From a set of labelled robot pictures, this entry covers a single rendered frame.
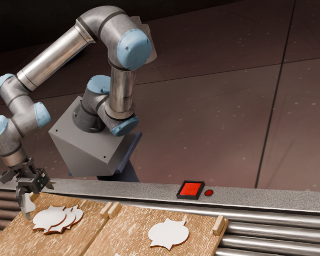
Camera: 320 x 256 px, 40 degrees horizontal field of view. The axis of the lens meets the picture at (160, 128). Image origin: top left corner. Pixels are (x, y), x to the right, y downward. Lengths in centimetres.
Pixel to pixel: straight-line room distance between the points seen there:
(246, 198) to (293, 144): 173
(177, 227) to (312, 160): 172
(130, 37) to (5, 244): 85
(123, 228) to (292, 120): 213
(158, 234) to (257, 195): 33
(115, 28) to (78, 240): 69
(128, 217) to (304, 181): 155
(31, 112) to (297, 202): 85
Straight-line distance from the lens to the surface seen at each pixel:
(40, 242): 162
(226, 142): 330
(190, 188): 152
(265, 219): 136
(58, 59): 148
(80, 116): 187
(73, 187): 181
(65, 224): 159
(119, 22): 141
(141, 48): 139
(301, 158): 301
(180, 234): 135
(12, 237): 172
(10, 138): 143
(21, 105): 146
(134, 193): 162
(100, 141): 187
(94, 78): 179
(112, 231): 149
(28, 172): 148
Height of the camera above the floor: 188
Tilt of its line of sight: 30 degrees down
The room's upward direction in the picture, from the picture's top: 22 degrees counter-clockwise
